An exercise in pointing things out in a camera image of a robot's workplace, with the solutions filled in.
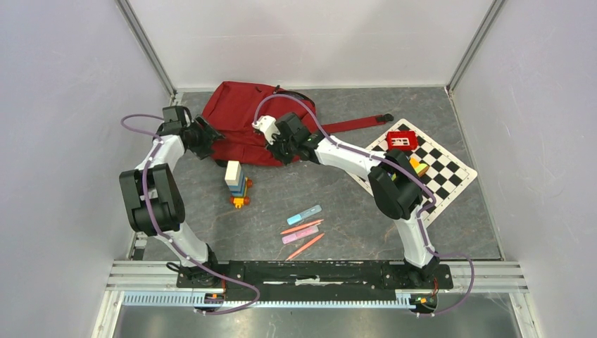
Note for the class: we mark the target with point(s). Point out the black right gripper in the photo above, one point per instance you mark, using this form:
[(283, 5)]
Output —
[(273, 148)]

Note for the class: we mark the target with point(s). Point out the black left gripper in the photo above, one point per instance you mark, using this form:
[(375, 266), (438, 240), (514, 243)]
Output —
[(209, 135)]

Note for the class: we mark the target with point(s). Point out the red student backpack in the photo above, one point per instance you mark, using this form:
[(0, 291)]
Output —
[(231, 109)]

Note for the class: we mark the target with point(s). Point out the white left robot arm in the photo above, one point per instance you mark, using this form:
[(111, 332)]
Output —
[(153, 203)]

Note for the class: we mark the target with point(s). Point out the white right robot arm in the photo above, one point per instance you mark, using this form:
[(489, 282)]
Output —
[(395, 186)]

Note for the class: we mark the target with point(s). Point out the colourful block tower toy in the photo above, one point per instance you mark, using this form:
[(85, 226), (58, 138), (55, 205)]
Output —
[(238, 184)]

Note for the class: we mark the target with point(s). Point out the blue highlighter pen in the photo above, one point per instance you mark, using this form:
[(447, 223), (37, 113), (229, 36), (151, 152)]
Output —
[(303, 215)]

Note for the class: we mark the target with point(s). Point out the orange pen upper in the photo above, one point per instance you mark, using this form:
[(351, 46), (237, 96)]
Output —
[(300, 227)]

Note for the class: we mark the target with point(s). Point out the orange pen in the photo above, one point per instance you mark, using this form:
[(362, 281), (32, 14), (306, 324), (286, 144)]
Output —
[(305, 247), (300, 227)]

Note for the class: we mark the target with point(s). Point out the pink highlighter pen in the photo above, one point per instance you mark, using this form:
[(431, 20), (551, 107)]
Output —
[(300, 234)]

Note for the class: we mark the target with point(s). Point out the red toy brick house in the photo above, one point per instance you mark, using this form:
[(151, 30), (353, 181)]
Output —
[(403, 140)]

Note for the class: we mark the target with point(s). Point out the orange pen lower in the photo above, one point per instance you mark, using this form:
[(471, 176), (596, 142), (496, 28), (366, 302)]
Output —
[(305, 247)]

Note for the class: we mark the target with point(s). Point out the colourful block pile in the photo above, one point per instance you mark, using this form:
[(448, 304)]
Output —
[(412, 166)]

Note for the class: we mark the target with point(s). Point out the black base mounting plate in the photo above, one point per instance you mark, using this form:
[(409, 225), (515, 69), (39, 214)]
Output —
[(320, 280)]

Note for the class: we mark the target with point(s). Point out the black white chessboard mat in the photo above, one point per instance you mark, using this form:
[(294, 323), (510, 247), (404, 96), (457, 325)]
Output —
[(447, 176)]

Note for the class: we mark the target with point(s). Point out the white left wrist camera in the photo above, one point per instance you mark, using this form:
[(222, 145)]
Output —
[(266, 125)]

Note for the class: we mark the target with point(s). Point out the aluminium frame rail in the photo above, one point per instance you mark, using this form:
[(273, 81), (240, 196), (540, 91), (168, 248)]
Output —
[(152, 283)]

